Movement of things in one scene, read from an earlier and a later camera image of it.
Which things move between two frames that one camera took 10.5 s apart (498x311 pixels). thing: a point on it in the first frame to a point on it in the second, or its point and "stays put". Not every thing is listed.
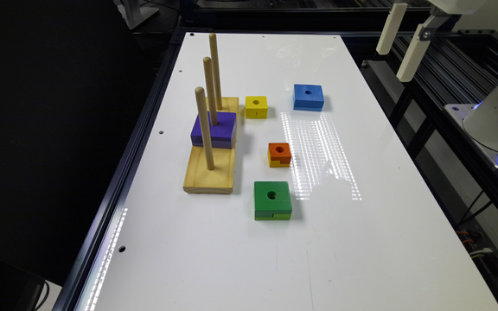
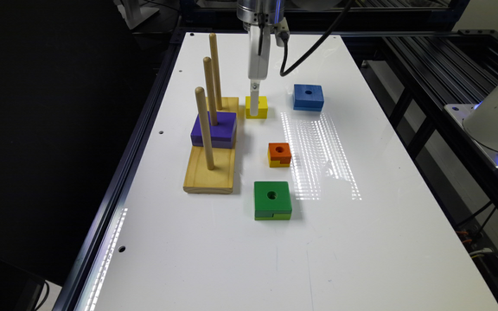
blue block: x=308 y=98 stays put
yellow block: x=256 y=107 stays put
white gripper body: x=446 y=15 to x=258 y=66
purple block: x=222 y=136 stays put
